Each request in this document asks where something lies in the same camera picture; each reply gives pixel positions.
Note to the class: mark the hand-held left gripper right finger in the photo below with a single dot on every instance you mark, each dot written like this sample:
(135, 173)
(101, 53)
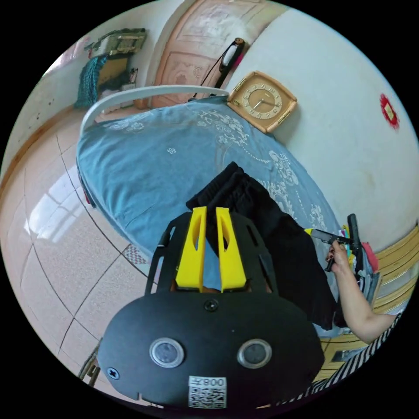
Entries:
(230, 258)

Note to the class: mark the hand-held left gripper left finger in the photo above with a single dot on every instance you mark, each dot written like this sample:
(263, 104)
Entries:
(191, 252)

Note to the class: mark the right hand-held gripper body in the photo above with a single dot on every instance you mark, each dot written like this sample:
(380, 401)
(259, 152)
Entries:
(334, 238)

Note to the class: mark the black pants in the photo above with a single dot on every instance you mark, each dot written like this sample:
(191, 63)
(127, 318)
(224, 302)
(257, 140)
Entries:
(288, 248)

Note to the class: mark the person's right forearm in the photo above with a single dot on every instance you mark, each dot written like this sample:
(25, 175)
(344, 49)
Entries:
(360, 304)

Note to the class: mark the person's right hand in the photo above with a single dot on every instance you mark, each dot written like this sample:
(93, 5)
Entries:
(340, 260)

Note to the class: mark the bed with blue patterned quilt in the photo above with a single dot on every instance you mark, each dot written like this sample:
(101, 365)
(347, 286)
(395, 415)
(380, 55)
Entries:
(147, 170)

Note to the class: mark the person's body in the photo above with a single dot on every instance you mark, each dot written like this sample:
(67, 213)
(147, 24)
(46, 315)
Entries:
(366, 363)

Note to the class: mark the black hanging bag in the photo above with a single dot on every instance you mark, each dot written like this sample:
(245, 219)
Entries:
(229, 55)

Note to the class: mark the carved wooden door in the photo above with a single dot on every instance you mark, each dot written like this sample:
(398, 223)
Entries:
(203, 49)

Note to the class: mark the shelf with boxes and cloth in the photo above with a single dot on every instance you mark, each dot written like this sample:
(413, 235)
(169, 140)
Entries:
(108, 65)

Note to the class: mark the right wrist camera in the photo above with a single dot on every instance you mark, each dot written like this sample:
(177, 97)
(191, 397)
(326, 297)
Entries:
(356, 242)

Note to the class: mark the square tan wall clock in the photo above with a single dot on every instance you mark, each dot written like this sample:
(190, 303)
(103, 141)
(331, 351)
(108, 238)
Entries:
(262, 101)

